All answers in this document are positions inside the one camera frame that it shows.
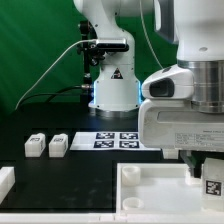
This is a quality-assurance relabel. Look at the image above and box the grey cable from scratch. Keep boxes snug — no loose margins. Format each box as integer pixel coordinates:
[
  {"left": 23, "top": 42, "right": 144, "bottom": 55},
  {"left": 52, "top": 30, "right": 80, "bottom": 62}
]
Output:
[{"left": 14, "top": 38, "right": 98, "bottom": 111}]

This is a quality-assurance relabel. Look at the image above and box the black cable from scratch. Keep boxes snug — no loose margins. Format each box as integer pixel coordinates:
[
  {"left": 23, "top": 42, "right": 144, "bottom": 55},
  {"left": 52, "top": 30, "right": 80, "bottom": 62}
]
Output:
[{"left": 18, "top": 84, "right": 95, "bottom": 108}]

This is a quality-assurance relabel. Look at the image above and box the black camera on stand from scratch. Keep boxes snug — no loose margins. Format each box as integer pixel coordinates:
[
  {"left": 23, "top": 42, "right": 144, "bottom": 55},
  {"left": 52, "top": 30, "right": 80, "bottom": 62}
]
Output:
[{"left": 77, "top": 20, "right": 129, "bottom": 84}]

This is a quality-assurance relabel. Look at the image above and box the white square table top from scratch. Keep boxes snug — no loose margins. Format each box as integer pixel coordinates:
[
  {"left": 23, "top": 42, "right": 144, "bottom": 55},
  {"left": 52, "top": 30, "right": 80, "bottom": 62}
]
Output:
[{"left": 116, "top": 162, "right": 224, "bottom": 222}]

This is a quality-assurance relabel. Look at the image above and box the white sheet with AprilTags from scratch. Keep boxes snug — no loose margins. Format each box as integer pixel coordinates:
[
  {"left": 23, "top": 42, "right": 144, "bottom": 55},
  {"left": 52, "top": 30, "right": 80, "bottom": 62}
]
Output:
[{"left": 70, "top": 131, "right": 158, "bottom": 151}]

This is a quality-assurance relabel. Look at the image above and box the white U-shaped obstacle fence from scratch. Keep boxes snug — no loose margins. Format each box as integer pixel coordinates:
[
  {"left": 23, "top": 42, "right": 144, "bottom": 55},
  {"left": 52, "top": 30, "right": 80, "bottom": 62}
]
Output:
[{"left": 0, "top": 166, "right": 224, "bottom": 224}]

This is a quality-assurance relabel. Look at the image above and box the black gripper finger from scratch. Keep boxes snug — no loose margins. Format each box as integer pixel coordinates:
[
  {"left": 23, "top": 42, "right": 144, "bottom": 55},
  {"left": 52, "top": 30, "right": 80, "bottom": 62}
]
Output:
[{"left": 180, "top": 150, "right": 204, "bottom": 178}]

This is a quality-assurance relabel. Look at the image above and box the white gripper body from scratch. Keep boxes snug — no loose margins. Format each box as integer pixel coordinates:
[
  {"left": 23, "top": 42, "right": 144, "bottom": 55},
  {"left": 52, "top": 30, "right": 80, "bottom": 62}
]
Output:
[{"left": 138, "top": 99, "right": 224, "bottom": 152}]

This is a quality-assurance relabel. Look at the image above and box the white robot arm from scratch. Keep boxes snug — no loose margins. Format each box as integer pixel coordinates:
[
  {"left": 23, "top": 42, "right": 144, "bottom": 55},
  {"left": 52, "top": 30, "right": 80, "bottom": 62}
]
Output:
[{"left": 73, "top": 0, "right": 224, "bottom": 176}]

